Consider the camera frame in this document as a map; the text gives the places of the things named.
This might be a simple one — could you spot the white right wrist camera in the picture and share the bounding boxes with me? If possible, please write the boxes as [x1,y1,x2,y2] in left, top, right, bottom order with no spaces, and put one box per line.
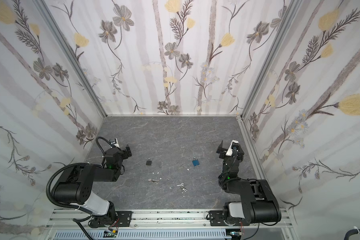
[226,140,240,157]

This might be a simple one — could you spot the aluminium mounting rail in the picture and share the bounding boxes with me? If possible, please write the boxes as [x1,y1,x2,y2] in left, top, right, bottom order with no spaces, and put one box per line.
[44,209,293,230]

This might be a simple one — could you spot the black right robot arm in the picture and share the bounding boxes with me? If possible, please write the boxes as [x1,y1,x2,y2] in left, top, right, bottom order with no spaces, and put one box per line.
[206,140,282,227]

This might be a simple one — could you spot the white slotted cable duct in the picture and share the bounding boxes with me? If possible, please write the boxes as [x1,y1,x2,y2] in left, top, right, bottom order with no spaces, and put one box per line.
[52,229,232,240]

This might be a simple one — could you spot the blue padlock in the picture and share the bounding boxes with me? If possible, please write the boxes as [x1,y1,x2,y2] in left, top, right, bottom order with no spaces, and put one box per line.
[192,157,200,167]

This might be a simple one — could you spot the black padlock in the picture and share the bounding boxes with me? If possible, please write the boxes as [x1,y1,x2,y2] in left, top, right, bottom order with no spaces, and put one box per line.
[146,158,152,166]

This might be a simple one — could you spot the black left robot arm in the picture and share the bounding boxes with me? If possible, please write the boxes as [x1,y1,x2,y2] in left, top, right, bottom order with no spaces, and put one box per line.
[46,137,132,228]

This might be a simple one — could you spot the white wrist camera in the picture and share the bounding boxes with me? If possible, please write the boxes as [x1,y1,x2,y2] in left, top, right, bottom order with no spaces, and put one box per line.
[226,140,240,157]
[109,138,120,148]

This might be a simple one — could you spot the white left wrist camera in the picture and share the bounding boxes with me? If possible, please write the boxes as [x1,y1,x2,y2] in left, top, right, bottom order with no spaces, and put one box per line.
[109,138,120,148]

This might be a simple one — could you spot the silver keys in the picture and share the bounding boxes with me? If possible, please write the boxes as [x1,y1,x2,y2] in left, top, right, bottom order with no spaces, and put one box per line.
[146,179,160,184]

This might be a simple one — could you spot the black cable bottom right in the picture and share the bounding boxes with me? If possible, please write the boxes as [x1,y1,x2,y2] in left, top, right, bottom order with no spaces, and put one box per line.
[343,228,360,240]

